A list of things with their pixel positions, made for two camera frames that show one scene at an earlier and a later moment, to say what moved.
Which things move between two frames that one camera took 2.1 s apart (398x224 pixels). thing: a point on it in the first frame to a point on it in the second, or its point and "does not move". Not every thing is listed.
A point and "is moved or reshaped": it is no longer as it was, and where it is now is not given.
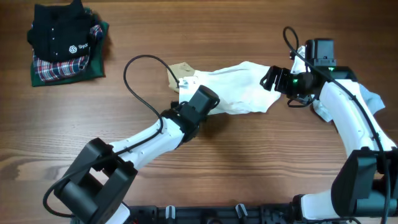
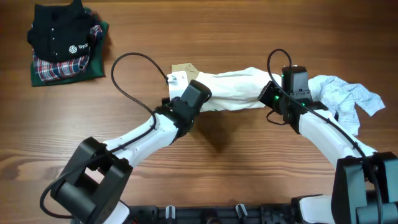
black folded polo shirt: x=60 y=32 does not move
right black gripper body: x=291 y=84 to x=272 y=96
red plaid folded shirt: x=51 y=70 does not move
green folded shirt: x=96 y=68 does not move
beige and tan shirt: x=239 y=86 is moved or reshaped
